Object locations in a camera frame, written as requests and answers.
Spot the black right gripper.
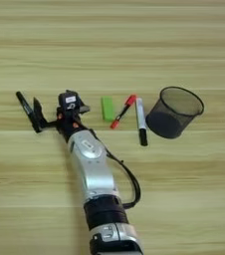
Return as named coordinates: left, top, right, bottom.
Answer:
left=32, top=97, right=92, bottom=143

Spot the black marker pen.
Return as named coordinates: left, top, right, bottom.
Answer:
left=15, top=91, right=43, bottom=134

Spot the green eraser block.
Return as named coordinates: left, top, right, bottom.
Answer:
left=100, top=96, right=116, bottom=123

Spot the red and black pen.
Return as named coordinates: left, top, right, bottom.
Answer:
left=110, top=94, right=138, bottom=130

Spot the white marker with black cap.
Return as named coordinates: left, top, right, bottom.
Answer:
left=134, top=97, right=149, bottom=147

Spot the black box with white label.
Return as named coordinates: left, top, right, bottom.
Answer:
left=57, top=89, right=83, bottom=113

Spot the black mesh pen cup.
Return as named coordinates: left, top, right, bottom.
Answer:
left=145, top=86, right=205, bottom=140

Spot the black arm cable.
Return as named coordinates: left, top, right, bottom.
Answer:
left=90, top=128, right=142, bottom=210

